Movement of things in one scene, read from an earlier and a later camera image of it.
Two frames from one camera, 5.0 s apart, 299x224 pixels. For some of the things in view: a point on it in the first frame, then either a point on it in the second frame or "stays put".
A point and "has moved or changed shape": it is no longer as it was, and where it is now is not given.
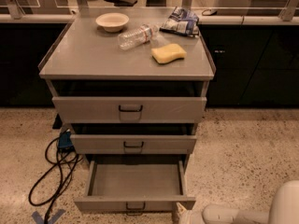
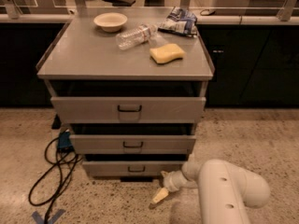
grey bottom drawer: [135, 183] has moved or changed shape
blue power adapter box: [65, 140] stays put
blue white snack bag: [181, 21] stays put
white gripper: [192, 217] → [171, 181]
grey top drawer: [129, 109] stays put
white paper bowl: [112, 21] stays put
